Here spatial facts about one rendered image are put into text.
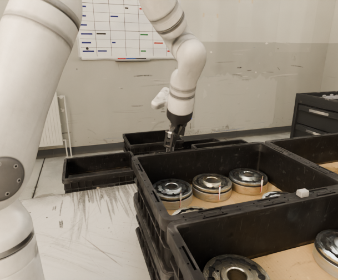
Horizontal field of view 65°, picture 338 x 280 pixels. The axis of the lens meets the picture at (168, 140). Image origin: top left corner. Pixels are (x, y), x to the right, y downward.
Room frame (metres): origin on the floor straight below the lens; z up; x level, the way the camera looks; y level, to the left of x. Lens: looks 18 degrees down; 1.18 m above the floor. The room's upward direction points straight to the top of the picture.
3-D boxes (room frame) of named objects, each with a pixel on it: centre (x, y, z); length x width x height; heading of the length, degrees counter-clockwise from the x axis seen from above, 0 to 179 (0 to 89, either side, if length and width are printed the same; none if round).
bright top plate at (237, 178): (0.67, -0.22, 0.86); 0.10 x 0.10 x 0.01
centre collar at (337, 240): (0.38, -0.31, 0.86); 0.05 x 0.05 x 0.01
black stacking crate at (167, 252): (0.56, -0.14, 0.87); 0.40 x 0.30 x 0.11; 108
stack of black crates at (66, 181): (1.38, 0.38, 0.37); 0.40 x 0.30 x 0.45; 108
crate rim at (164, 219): (0.56, -0.14, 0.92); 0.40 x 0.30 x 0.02; 108
